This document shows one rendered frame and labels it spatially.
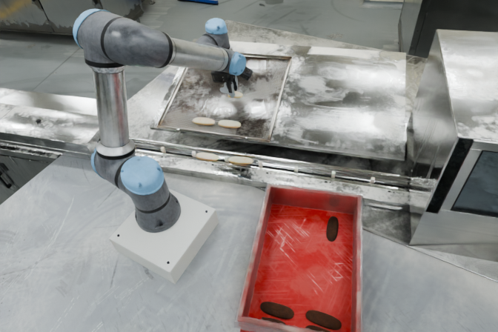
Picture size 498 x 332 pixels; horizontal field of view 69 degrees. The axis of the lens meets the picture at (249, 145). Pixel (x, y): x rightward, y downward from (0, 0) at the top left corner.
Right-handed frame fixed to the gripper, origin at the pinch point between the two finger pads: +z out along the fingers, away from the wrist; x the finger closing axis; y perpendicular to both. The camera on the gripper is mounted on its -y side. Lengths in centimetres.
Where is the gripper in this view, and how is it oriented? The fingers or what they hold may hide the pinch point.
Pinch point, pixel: (235, 92)
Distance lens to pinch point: 159.6
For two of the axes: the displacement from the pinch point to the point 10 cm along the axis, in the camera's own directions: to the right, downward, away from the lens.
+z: 1.2, 5.8, 8.1
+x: -2.6, 8.0, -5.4
